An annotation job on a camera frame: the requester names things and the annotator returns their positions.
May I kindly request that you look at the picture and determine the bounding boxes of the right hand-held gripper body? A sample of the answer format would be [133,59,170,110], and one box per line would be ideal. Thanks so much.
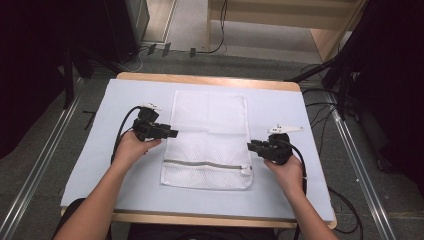
[262,123,305,166]

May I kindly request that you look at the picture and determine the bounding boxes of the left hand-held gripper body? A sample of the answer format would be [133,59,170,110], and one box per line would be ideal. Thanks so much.
[132,102,163,143]

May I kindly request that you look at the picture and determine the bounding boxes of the white mesh laundry bag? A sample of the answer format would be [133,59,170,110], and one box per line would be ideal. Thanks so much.
[160,90,255,191]

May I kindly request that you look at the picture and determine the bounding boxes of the person's left hand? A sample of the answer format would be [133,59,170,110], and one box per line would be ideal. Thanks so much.
[111,130,163,171]

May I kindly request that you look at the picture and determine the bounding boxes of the person's right hand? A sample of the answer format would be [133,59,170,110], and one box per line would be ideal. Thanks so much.
[263,154,306,199]

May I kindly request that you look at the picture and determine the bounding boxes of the wooden table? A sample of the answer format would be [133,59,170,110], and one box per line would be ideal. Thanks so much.
[60,71,338,230]

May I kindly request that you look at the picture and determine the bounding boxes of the white table cover sheet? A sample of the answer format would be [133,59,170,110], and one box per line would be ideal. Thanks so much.
[60,78,336,223]

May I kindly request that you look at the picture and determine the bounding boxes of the black stand leg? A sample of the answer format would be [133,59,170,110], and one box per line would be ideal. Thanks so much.
[284,55,345,83]

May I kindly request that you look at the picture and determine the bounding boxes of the black stand pole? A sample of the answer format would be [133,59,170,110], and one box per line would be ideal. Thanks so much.
[62,46,76,110]

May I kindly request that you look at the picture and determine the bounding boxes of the person's dark clothing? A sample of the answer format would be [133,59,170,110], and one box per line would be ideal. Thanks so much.
[52,197,301,240]

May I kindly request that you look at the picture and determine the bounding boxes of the black cabinet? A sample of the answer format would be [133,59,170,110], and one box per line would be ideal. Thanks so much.
[102,0,151,65]

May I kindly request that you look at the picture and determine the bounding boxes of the light wooden shelf unit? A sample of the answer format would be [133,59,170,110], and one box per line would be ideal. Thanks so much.
[205,0,368,63]

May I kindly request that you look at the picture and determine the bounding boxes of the black curtain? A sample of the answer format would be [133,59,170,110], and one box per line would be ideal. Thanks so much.
[333,0,424,196]
[0,0,113,160]

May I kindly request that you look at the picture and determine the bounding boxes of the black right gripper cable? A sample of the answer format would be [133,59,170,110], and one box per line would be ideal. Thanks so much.
[274,137,309,196]

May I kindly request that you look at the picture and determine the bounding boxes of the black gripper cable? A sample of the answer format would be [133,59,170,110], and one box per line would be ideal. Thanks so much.
[274,137,309,196]
[110,104,144,165]

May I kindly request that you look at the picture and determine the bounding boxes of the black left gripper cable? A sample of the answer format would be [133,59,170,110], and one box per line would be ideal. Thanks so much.
[110,104,144,165]

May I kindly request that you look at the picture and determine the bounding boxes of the black floor cables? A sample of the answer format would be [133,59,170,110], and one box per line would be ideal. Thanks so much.
[300,62,338,156]

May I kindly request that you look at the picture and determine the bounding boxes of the metal floor rail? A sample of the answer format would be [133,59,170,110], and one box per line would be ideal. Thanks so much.
[326,92,398,240]
[0,94,85,240]

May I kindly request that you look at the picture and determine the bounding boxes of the black looped floor cable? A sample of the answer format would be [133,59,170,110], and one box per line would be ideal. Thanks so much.
[327,185,364,235]

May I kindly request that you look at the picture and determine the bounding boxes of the black hanging cable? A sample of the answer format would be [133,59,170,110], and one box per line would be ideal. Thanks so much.
[195,0,230,55]

